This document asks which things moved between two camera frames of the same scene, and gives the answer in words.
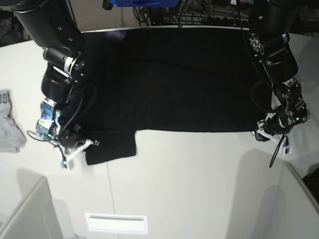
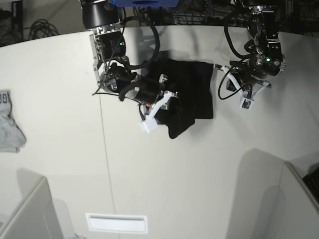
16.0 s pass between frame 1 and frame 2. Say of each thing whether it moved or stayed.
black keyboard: stayed
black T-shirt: moved
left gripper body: moved
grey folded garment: stayed
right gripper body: moved
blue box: stayed
